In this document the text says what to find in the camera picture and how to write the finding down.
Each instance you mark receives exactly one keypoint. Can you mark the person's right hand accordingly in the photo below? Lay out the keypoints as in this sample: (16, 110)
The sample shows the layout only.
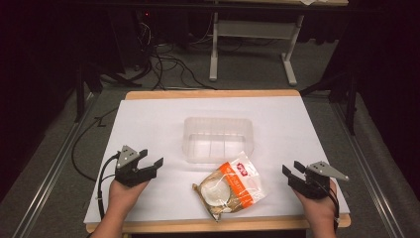
(318, 208)

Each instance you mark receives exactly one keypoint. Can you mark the orange and white snack bag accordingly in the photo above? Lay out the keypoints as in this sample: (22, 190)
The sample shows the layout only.
(231, 186)

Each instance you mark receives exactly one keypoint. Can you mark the white metal desk frame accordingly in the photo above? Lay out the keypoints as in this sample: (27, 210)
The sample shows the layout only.
(254, 31)

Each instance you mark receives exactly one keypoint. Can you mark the black metal stand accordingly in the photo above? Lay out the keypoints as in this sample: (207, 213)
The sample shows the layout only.
(82, 82)
(343, 89)

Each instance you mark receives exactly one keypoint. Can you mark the white paper sheet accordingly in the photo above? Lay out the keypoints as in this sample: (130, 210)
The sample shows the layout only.
(158, 132)

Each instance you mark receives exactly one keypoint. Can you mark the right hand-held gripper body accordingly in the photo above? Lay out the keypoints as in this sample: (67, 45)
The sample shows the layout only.
(315, 180)

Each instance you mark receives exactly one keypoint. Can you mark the clear plastic container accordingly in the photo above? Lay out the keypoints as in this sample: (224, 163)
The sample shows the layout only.
(218, 140)

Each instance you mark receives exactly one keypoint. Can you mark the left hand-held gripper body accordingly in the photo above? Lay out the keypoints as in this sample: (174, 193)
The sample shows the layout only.
(127, 167)

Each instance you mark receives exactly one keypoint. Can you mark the person's left hand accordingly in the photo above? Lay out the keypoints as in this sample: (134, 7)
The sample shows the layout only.
(125, 196)

